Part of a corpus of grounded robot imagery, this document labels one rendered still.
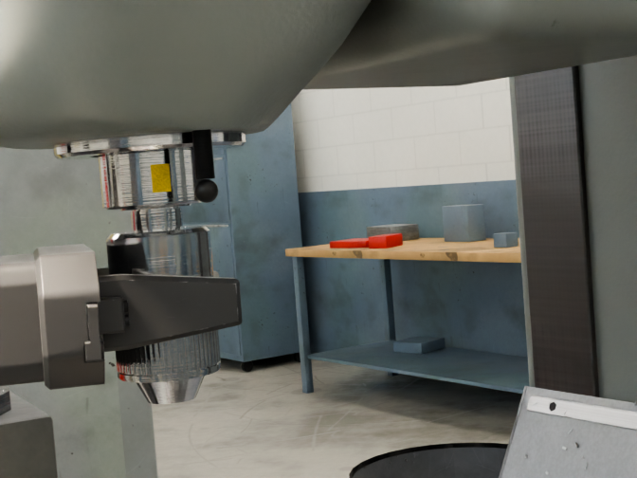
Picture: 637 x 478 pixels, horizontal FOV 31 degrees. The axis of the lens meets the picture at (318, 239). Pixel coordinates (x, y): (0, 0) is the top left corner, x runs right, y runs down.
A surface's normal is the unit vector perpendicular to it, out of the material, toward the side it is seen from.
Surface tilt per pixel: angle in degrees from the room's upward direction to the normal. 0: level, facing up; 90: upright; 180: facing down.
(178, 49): 122
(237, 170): 90
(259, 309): 90
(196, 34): 118
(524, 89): 90
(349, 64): 153
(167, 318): 90
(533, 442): 64
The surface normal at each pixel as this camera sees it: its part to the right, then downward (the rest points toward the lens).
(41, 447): 0.45, 0.01
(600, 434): -0.77, -0.37
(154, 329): 0.25, 0.03
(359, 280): -0.83, 0.09
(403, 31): -0.71, 0.53
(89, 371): 0.22, 0.73
